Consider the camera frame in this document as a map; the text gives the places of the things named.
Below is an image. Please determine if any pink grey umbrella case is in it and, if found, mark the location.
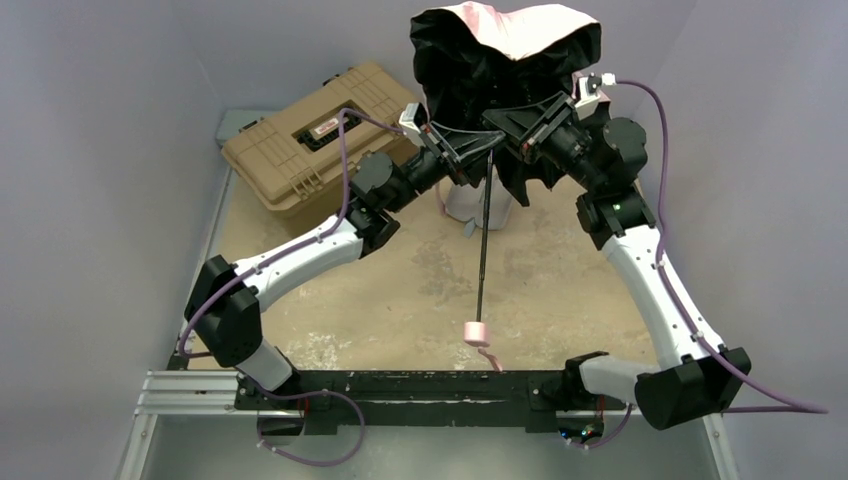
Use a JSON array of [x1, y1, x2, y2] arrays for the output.
[[444, 175, 515, 237]]

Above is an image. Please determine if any pink umbrella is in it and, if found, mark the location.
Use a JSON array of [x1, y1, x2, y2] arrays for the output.
[[407, 1, 615, 374]]

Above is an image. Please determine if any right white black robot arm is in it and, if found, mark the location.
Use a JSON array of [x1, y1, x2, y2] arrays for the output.
[[482, 93, 751, 430]]

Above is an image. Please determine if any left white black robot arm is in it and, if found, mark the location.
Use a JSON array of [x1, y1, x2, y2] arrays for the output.
[[184, 124, 505, 392]]

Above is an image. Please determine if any tan plastic toolbox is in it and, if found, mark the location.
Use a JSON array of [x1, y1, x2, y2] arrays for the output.
[[222, 62, 418, 214]]

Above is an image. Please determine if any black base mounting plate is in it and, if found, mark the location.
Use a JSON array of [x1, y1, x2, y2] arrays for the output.
[[235, 370, 625, 443]]

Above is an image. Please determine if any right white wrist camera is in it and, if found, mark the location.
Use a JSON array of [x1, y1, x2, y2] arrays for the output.
[[572, 72, 617, 120]]

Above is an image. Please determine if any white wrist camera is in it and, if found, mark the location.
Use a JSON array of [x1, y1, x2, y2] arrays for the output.
[[397, 102, 428, 148], [572, 72, 617, 120]]

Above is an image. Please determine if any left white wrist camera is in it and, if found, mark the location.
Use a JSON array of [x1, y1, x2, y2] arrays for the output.
[[397, 102, 428, 148]]

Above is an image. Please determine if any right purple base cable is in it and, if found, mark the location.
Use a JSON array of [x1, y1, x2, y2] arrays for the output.
[[563, 401, 633, 452]]

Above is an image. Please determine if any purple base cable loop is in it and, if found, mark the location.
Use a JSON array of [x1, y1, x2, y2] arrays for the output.
[[255, 388, 368, 468]]

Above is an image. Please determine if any aluminium frame rail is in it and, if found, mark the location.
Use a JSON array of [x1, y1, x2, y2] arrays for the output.
[[119, 359, 739, 479]]

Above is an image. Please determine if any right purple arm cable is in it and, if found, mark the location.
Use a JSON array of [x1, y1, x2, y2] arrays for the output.
[[613, 79, 829, 416]]

